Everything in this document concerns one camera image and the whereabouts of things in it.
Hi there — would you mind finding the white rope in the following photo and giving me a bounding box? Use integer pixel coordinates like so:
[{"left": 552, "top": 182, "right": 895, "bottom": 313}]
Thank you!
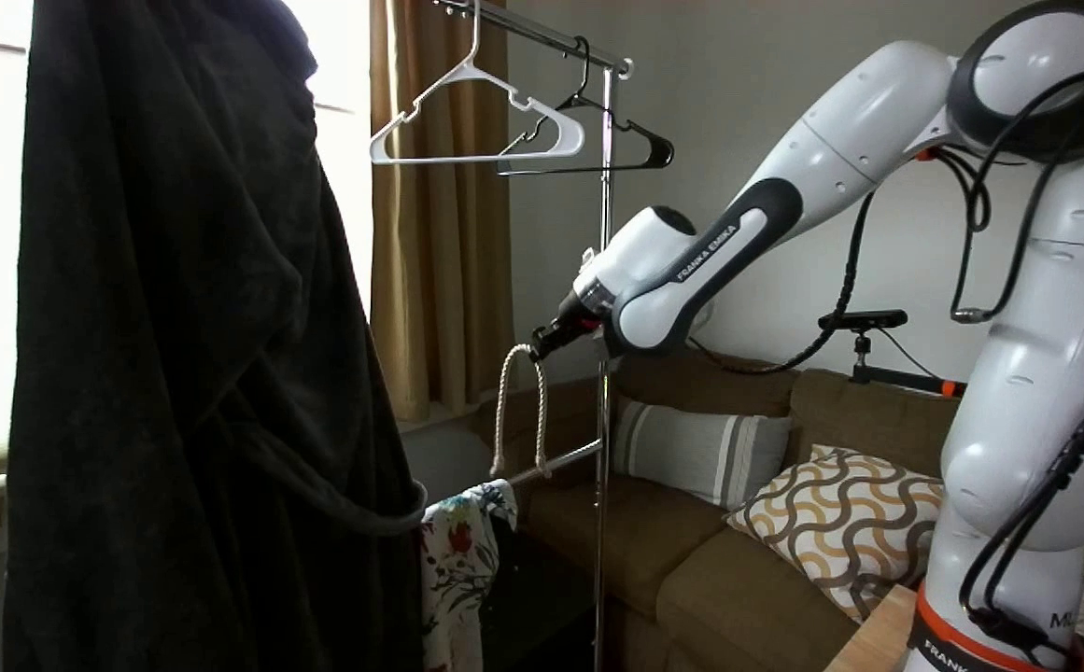
[{"left": 489, "top": 343, "right": 553, "bottom": 481}]

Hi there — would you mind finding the black coat hanger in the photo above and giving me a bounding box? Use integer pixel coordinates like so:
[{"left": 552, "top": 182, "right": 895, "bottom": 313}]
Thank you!
[{"left": 496, "top": 35, "right": 676, "bottom": 177}]

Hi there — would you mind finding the white plastic coat hanger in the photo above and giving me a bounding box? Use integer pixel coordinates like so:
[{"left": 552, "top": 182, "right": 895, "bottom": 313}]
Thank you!
[{"left": 369, "top": 0, "right": 587, "bottom": 167}]

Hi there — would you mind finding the chrome rack rod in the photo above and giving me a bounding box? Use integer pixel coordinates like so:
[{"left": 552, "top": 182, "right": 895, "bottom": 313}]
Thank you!
[
  {"left": 424, "top": 438, "right": 605, "bottom": 512},
  {"left": 429, "top": 0, "right": 635, "bottom": 79}
]

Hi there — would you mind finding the chrome garment rack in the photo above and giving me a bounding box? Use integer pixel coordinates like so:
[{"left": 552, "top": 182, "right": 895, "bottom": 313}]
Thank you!
[{"left": 424, "top": 0, "right": 635, "bottom": 672}]

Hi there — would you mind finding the grey striped pillow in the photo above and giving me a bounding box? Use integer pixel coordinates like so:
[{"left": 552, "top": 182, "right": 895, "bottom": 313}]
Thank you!
[{"left": 609, "top": 397, "right": 795, "bottom": 512}]

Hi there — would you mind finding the floral print cloth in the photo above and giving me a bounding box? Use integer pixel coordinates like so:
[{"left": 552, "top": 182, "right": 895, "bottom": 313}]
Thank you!
[{"left": 419, "top": 479, "right": 520, "bottom": 672}]

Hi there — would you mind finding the brown sofa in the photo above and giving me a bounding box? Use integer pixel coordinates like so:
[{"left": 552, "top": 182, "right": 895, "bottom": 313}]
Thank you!
[{"left": 474, "top": 349, "right": 964, "bottom": 672}]

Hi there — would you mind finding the brown wave pattern pillow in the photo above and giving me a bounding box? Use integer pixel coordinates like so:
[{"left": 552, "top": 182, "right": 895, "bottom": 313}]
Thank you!
[{"left": 725, "top": 443, "right": 947, "bottom": 625}]

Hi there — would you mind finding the dark fleece robe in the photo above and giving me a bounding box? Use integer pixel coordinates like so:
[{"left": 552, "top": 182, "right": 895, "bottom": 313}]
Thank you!
[{"left": 2, "top": 0, "right": 429, "bottom": 672}]

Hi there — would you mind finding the camera on mount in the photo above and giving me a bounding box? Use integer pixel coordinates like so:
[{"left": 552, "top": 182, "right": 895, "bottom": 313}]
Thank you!
[{"left": 817, "top": 308, "right": 968, "bottom": 399}]

